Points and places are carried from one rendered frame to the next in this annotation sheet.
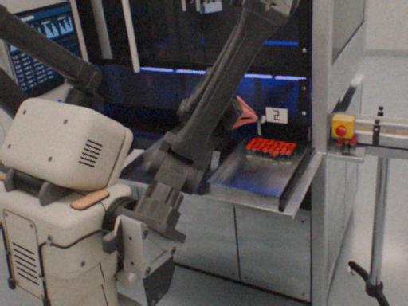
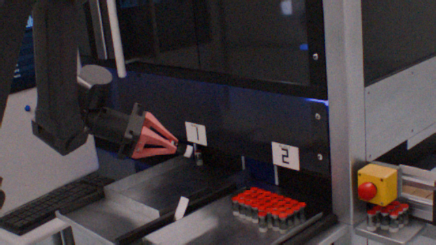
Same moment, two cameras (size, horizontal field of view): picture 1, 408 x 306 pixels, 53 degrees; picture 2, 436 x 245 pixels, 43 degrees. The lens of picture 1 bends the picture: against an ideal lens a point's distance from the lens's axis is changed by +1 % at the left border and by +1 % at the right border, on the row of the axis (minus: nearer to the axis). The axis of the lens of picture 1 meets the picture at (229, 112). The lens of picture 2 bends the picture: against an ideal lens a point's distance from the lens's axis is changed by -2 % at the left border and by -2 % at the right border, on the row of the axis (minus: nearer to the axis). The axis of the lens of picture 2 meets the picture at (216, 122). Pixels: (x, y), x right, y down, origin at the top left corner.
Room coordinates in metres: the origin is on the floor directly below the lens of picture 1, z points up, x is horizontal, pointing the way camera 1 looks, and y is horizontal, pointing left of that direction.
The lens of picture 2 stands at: (0.15, -0.53, 1.55)
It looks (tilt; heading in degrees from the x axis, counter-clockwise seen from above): 18 degrees down; 22
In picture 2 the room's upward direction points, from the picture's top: 6 degrees counter-clockwise
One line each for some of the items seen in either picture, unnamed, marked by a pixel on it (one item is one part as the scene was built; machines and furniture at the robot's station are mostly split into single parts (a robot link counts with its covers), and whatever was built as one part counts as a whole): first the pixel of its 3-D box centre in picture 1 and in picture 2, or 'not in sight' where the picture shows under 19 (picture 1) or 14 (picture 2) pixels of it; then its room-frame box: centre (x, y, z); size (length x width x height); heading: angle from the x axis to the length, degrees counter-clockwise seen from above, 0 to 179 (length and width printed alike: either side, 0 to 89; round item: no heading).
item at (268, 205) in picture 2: (270, 151); (265, 211); (1.36, -0.14, 0.90); 0.18 x 0.02 x 0.05; 63
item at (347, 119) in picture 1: (343, 125); (379, 183); (1.36, -0.42, 1.00); 0.08 x 0.07 x 0.07; 154
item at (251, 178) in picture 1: (260, 167); (234, 231); (1.26, -0.09, 0.90); 0.34 x 0.26 x 0.04; 153
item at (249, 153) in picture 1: (268, 154); (259, 214); (1.34, -0.13, 0.90); 0.18 x 0.02 x 0.05; 63
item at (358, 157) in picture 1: (348, 150); (394, 226); (1.39, -0.45, 0.87); 0.14 x 0.13 x 0.02; 154
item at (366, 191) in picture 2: (341, 130); (368, 190); (1.32, -0.40, 0.99); 0.04 x 0.04 x 0.04; 64
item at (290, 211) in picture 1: (222, 162); (199, 216); (1.38, 0.04, 0.87); 0.70 x 0.48 x 0.02; 64
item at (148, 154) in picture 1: (193, 142); (178, 182); (1.51, 0.16, 0.90); 0.34 x 0.26 x 0.04; 154
